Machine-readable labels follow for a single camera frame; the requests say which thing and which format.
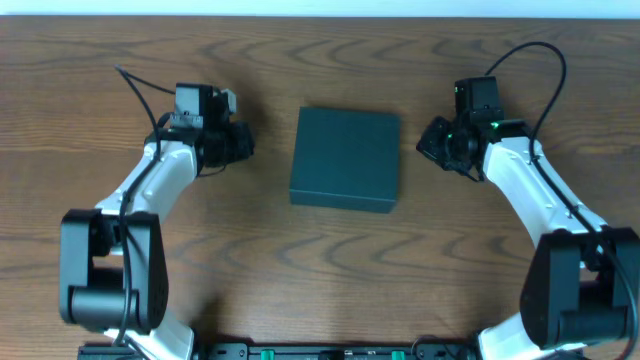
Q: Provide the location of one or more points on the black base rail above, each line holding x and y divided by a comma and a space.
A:
421, 351

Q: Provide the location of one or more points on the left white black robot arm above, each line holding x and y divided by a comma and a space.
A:
113, 277

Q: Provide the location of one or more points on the black gift box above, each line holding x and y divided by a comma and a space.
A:
346, 159

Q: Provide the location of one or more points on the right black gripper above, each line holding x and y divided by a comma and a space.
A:
433, 145

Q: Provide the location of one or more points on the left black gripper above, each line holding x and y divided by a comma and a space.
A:
240, 138

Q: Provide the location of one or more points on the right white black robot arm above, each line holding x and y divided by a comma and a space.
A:
582, 285

